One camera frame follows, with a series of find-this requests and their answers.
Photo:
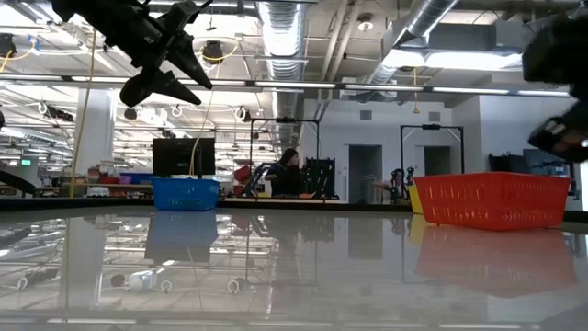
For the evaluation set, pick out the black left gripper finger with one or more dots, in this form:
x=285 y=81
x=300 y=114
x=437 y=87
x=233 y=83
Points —
x=147 y=87
x=190 y=60

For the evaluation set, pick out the red plastic basket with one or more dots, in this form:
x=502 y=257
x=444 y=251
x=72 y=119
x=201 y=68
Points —
x=491 y=202

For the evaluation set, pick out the blue plastic basket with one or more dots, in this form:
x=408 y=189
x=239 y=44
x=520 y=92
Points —
x=186 y=195

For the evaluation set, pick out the yellow plastic basket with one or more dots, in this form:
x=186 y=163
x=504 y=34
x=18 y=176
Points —
x=415 y=200

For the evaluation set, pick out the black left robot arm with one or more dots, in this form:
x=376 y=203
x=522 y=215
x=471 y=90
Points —
x=78 y=9

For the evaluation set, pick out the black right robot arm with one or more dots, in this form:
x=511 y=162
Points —
x=560 y=50

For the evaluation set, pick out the black background robot arm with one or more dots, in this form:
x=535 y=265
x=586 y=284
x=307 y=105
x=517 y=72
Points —
x=396 y=184

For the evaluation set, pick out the dark computer monitor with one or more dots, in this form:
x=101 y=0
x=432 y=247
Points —
x=505 y=163

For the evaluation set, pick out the black monitor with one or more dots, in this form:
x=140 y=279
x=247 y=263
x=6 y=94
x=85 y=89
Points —
x=184 y=156

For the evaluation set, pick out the white square column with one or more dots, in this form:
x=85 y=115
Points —
x=94 y=147

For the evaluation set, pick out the blue background bin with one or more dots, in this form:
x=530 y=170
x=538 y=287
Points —
x=138 y=176

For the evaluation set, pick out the wooden shelf board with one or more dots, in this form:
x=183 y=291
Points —
x=105 y=185

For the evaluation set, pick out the red plastic object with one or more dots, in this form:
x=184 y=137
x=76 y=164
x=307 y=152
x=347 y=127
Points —
x=242 y=174

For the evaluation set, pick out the grey door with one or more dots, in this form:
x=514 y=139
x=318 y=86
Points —
x=438 y=161
x=365 y=174

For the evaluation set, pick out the black ceiling box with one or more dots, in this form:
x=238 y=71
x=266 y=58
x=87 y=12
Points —
x=7 y=46

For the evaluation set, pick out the person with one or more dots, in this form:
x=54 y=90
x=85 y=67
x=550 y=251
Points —
x=287 y=179

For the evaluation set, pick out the black slotted rack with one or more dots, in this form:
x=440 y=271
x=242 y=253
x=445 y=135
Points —
x=324 y=177

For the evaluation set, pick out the round smoke detector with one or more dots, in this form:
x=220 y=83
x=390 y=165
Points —
x=365 y=25

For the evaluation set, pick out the long white light bar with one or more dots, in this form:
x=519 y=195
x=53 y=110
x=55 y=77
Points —
x=390 y=86

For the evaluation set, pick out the wooden background desk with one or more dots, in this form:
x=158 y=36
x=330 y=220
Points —
x=331 y=200

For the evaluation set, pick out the black ceiling camera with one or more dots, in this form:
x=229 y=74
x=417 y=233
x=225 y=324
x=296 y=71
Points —
x=212 y=51

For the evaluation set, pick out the ribbed silver ventilation duct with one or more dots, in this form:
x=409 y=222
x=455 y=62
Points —
x=282 y=37

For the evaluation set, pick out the black metal frame stand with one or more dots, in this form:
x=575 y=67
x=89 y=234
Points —
x=285 y=120
x=432 y=126

